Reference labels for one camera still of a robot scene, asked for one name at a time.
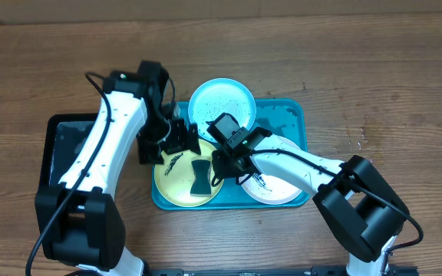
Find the yellow-green plate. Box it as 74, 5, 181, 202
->
153, 140, 223, 208

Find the light blue plate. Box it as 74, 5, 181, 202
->
187, 78, 256, 143

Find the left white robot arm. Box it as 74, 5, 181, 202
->
25, 61, 201, 275

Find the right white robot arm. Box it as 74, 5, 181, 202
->
207, 113, 424, 275

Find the teal plastic serving tray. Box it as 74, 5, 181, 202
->
151, 99, 309, 211

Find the black rectangular water tray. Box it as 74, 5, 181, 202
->
39, 113, 97, 188

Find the white plate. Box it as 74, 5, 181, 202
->
239, 136, 306, 206

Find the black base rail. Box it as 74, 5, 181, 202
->
143, 266, 420, 276

